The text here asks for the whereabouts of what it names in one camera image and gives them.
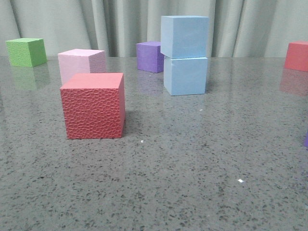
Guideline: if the green foam cube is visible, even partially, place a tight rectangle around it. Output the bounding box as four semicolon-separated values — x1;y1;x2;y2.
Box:
6;38;47;67

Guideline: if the light blue foam cube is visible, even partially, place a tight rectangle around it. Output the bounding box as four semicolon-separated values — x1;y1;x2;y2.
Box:
161;15;209;59
164;56;208;96

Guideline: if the pink foam cube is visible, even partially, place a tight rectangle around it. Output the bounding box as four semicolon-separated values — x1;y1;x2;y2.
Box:
58;49;106;84

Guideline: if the grey-green curtain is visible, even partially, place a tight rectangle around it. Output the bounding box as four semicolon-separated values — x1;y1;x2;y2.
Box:
0;0;308;57

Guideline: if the textured red foam cube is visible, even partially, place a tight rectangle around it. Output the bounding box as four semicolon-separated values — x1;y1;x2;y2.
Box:
60;73;125;139

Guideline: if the large purple foam block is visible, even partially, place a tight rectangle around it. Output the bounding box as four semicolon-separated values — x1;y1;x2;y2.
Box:
304;132;308;147

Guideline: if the purple foam cube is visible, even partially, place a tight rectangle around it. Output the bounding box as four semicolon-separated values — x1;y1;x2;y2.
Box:
136;41;164;73

